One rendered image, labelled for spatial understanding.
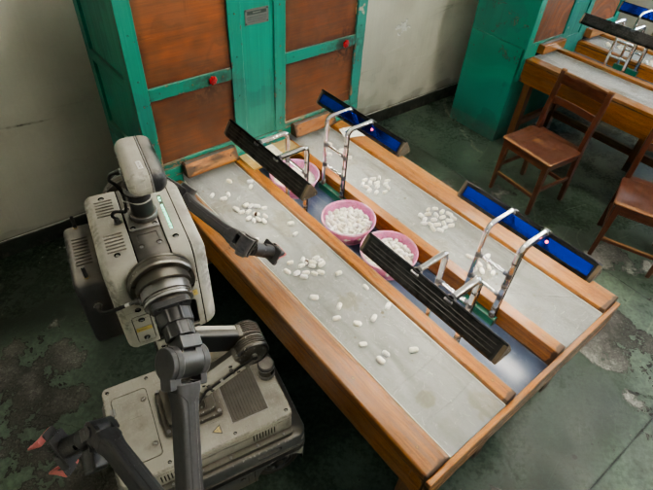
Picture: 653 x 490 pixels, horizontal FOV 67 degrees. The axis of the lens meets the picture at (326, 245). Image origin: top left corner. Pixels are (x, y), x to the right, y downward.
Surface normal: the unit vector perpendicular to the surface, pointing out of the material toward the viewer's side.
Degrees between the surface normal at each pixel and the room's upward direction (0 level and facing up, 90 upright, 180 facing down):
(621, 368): 0
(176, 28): 90
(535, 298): 0
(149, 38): 90
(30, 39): 90
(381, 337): 0
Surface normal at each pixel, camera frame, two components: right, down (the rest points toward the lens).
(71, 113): 0.60, 0.58
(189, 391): 0.78, -0.13
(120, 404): 0.06, -0.72
